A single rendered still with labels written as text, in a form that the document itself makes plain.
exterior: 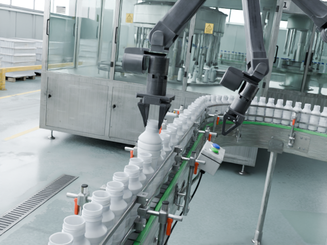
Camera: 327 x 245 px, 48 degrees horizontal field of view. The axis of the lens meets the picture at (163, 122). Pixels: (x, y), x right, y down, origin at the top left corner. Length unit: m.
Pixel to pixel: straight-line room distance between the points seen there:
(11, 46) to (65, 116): 5.17
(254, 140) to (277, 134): 0.16
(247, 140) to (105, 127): 2.50
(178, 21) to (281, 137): 1.79
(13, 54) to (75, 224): 9.29
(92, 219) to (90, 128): 4.14
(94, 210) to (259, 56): 0.81
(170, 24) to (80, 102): 3.88
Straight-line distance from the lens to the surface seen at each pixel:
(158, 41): 1.00
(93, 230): 0.71
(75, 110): 4.87
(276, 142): 2.67
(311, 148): 2.66
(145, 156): 1.01
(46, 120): 5.09
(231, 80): 1.26
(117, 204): 0.81
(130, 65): 1.04
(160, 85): 1.02
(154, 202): 1.14
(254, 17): 1.37
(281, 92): 6.28
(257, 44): 1.33
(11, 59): 9.93
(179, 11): 1.01
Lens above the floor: 1.48
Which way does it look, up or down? 13 degrees down
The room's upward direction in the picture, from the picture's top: 7 degrees clockwise
